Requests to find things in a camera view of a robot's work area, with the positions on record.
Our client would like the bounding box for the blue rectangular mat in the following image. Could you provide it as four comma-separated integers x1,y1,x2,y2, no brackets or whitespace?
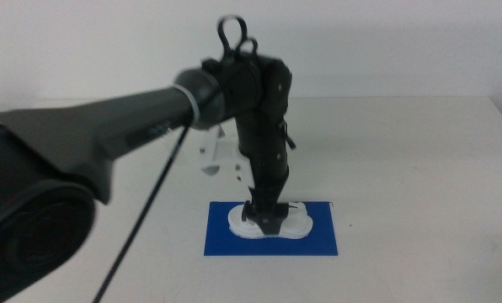
203,200,339,257

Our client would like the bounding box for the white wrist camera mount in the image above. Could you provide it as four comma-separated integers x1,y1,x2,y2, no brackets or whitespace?
197,125,257,190

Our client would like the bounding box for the thin black looped arm cable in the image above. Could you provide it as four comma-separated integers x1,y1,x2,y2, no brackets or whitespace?
216,14,259,58

